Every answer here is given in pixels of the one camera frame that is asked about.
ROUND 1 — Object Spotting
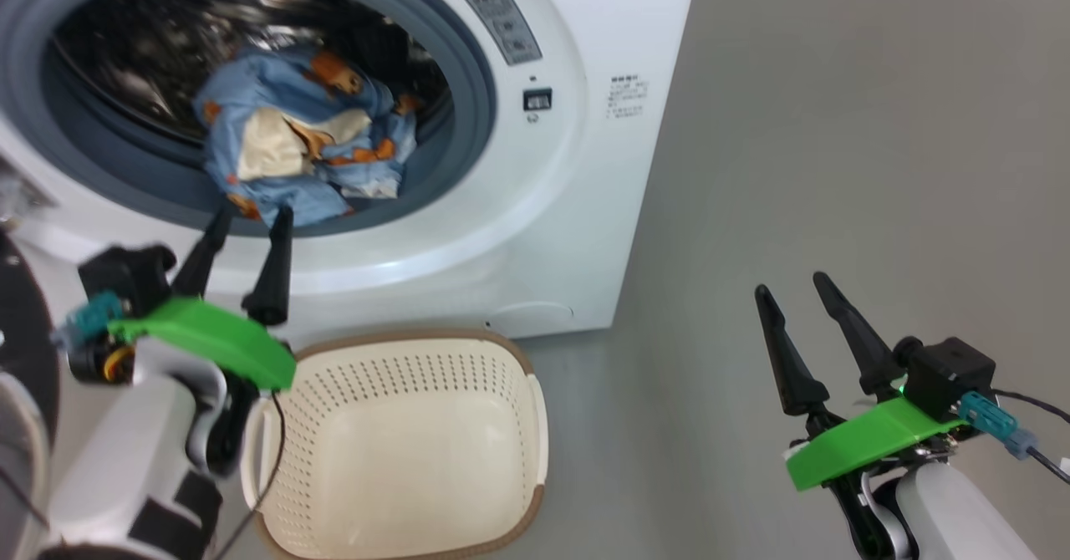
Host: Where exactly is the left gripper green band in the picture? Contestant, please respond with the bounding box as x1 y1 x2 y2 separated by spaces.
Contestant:
107 199 298 476

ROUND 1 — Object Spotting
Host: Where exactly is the grey rubber door seal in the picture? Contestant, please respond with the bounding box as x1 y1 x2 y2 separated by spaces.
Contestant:
0 0 498 239

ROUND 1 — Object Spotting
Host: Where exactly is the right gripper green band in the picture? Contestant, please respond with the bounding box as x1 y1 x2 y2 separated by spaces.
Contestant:
754 272 968 560

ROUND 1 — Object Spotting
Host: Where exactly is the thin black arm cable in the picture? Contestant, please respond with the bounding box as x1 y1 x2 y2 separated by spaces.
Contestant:
213 389 287 560
993 388 1070 487

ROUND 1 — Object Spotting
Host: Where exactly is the round white filter cover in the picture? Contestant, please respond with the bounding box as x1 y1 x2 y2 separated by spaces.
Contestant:
487 301 575 333

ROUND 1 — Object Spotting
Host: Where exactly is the black round glass washer door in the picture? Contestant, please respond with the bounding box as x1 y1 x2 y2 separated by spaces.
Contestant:
0 230 61 461

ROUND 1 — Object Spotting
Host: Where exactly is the white front-load washing machine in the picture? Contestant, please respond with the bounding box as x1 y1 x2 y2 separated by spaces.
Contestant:
0 0 701 352

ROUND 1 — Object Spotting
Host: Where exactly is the cream perforated laundry basket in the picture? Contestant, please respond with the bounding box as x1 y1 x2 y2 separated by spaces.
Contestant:
241 330 550 560

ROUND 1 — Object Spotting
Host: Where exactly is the blue cartoon print garment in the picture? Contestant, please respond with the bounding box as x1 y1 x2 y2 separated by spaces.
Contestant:
194 48 419 228

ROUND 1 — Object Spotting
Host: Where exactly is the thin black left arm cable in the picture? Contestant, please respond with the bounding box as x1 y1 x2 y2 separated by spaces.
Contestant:
213 389 287 560

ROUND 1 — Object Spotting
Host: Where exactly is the grey warning sticker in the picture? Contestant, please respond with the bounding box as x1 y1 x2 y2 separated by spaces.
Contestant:
456 0 543 66

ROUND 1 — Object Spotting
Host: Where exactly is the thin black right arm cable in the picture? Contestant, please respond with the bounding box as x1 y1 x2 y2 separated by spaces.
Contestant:
993 388 1070 487

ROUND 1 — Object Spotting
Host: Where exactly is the teal cable connector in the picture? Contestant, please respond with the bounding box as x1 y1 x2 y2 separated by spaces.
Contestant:
959 391 1040 461
52 291 126 350

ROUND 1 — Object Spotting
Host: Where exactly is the steel washer drum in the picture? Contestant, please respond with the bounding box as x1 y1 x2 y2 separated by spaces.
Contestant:
46 0 452 151

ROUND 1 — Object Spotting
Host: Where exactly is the pale blue garment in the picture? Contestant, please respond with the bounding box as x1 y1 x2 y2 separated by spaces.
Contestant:
330 155 405 201

